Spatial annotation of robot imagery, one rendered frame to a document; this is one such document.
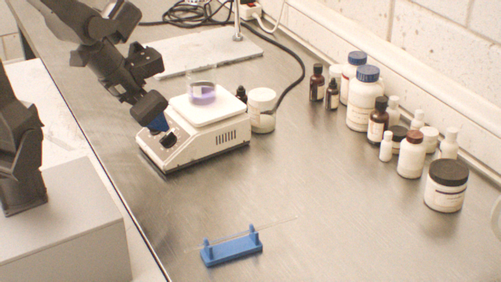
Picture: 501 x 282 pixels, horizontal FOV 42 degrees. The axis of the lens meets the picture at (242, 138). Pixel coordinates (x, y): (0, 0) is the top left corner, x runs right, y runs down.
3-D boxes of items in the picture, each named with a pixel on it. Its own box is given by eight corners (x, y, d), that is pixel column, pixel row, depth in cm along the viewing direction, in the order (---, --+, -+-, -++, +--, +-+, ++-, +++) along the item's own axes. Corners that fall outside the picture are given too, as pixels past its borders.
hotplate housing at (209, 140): (164, 177, 124) (161, 142, 119) (135, 145, 133) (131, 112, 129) (261, 141, 134) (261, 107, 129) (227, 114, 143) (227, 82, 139)
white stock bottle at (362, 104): (351, 112, 143) (356, 59, 136) (383, 119, 140) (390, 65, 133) (341, 128, 137) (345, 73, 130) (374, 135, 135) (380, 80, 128)
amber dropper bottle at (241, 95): (239, 118, 141) (239, 89, 138) (231, 112, 144) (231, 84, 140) (250, 114, 143) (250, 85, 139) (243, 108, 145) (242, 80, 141)
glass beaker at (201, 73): (223, 105, 129) (222, 66, 125) (194, 113, 127) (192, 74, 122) (209, 90, 135) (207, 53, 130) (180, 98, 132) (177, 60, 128)
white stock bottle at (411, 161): (415, 182, 121) (421, 144, 116) (392, 173, 123) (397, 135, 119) (426, 170, 124) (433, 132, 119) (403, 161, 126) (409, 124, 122)
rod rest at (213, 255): (206, 267, 103) (205, 250, 101) (199, 254, 106) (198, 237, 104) (263, 249, 106) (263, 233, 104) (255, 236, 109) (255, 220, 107)
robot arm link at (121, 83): (116, 99, 103) (145, 73, 104) (75, 56, 117) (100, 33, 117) (144, 130, 109) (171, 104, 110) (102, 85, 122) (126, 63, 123)
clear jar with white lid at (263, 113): (266, 117, 142) (266, 84, 137) (281, 129, 137) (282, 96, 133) (242, 125, 139) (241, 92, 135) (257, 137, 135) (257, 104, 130)
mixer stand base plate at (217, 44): (156, 80, 157) (156, 76, 156) (130, 50, 172) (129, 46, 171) (265, 54, 168) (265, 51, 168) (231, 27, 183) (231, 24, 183)
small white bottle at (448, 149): (457, 167, 125) (465, 128, 120) (448, 175, 123) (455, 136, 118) (442, 160, 127) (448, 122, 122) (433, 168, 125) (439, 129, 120)
